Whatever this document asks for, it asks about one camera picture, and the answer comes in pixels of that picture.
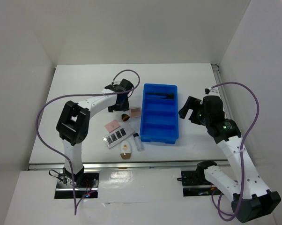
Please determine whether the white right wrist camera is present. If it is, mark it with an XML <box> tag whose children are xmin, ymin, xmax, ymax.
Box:
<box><xmin>204</xmin><ymin>87</ymin><xmax>218</xmax><ymax>95</ymax></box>

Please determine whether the pink paper packet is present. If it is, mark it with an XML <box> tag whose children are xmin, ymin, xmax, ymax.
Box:
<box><xmin>104</xmin><ymin>120</ymin><xmax>120</xmax><ymax>133</ymax></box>

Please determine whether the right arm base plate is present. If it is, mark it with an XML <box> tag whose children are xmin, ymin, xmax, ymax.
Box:
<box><xmin>177</xmin><ymin>171</ymin><xmax>220</xmax><ymax>197</ymax></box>

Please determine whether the pink blush compact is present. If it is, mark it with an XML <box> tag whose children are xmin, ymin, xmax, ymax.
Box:
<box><xmin>130</xmin><ymin>107</ymin><xmax>142</xmax><ymax>118</ymax></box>

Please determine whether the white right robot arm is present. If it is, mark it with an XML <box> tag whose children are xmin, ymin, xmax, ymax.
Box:
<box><xmin>178</xmin><ymin>96</ymin><xmax>281</xmax><ymax>223</ymax></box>

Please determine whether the aluminium rail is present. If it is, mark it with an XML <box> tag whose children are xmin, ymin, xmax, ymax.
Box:
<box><xmin>28</xmin><ymin>159</ymin><xmax>233</xmax><ymax>171</ymax></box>
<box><xmin>211</xmin><ymin>64</ymin><xmax>234</xmax><ymax>120</ymax></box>

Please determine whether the clear small bottle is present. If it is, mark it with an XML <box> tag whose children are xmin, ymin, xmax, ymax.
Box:
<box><xmin>133</xmin><ymin>133</ymin><xmax>144</xmax><ymax>151</ymax></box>

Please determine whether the aluminium rail right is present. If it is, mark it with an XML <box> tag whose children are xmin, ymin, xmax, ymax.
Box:
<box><xmin>211</xmin><ymin>64</ymin><xmax>234</xmax><ymax>120</ymax></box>

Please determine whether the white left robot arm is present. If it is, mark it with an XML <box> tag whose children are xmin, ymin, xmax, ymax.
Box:
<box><xmin>56</xmin><ymin>79</ymin><xmax>134</xmax><ymax>187</ymax></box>

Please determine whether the black eyeshadow palette pack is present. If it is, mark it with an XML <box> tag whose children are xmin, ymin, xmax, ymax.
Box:
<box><xmin>103</xmin><ymin>126</ymin><xmax>135</xmax><ymax>149</ymax></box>

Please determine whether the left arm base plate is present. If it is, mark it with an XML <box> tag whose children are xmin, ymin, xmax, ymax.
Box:
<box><xmin>52</xmin><ymin>172</ymin><xmax>99</xmax><ymax>199</ymax></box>

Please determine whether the blue plastic organizer tray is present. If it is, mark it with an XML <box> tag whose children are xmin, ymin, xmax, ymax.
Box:
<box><xmin>140</xmin><ymin>83</ymin><xmax>179</xmax><ymax>144</ymax></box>

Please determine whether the short kabuki makeup brush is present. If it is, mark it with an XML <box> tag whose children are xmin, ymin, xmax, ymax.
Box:
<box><xmin>121</xmin><ymin>113</ymin><xmax>130</xmax><ymax>122</ymax></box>

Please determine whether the aluminium rail front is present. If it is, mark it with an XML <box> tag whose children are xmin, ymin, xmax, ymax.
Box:
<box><xmin>28</xmin><ymin>159</ymin><xmax>233</xmax><ymax>171</ymax></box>

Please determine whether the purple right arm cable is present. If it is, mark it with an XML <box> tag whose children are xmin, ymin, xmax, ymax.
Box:
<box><xmin>211</xmin><ymin>82</ymin><xmax>260</xmax><ymax>222</ymax></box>

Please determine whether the white egg-shaped foundation bottle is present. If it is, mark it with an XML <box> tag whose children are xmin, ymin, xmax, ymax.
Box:
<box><xmin>120</xmin><ymin>141</ymin><xmax>132</xmax><ymax>159</ymax></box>

